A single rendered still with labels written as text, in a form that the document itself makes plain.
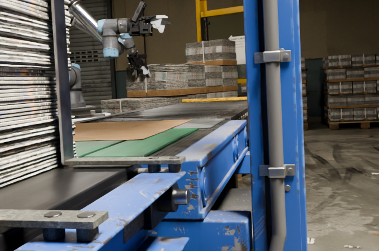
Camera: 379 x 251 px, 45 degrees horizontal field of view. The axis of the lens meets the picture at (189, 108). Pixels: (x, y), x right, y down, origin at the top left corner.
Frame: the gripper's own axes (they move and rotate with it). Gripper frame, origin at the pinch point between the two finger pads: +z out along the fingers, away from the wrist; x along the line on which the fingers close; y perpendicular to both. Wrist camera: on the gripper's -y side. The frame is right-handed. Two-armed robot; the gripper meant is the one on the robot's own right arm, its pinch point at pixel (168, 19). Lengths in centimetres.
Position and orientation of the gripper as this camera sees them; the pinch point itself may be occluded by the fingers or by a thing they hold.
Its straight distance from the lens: 229.2
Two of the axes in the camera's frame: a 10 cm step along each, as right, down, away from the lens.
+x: -0.8, -0.8, -9.9
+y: 0.3, 10.0, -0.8
